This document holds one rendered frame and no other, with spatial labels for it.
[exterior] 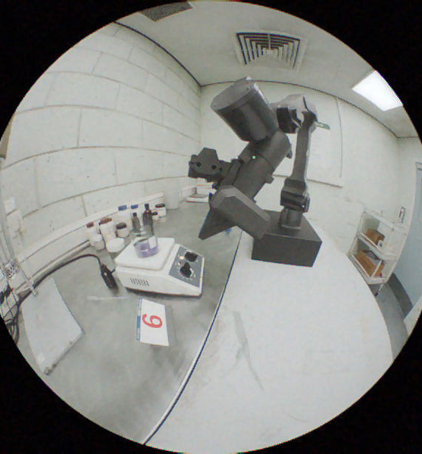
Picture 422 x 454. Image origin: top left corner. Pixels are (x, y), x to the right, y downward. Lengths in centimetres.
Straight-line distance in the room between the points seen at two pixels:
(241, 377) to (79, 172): 85
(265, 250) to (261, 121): 34
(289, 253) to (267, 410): 38
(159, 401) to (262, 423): 15
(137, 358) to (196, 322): 13
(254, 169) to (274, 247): 28
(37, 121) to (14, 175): 23
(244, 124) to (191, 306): 32
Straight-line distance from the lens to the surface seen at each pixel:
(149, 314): 28
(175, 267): 30
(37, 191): 72
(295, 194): 39
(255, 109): 15
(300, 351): 30
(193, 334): 27
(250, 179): 18
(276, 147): 20
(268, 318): 30
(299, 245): 42
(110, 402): 30
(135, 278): 32
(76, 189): 75
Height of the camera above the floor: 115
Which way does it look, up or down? 23 degrees down
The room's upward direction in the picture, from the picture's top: straight up
